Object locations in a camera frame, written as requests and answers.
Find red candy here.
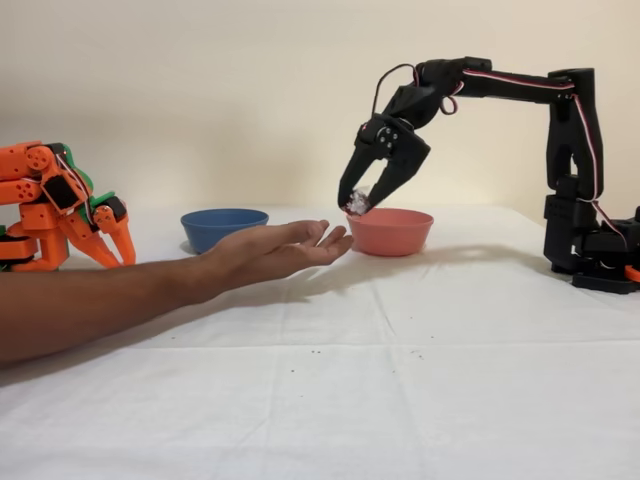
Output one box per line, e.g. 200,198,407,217
343,184,374,217

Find person's bare forearm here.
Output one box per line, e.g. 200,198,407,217
0,252,209,369

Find person's bare hand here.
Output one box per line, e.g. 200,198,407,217
197,219,355,304

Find pink bowl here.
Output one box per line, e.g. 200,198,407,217
345,207,435,258

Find blue bowl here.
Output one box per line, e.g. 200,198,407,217
179,208,270,256

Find white tablecloth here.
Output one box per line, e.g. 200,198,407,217
0,202,640,480

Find orange arm servo cable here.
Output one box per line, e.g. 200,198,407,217
53,149,96,224

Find black gripper servo cable loop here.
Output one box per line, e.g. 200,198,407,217
372,63,419,121

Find striped black arm cable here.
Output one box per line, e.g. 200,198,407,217
462,69,629,246

